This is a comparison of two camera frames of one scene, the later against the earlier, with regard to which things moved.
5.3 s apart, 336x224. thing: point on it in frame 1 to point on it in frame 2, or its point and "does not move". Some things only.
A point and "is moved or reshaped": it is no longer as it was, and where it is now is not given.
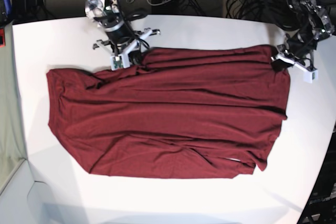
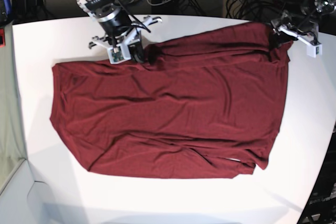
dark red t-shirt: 184,112 is moved or reshaped
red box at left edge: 2,43 does not move
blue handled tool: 7,3 does not move
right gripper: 280,62 to 274,40
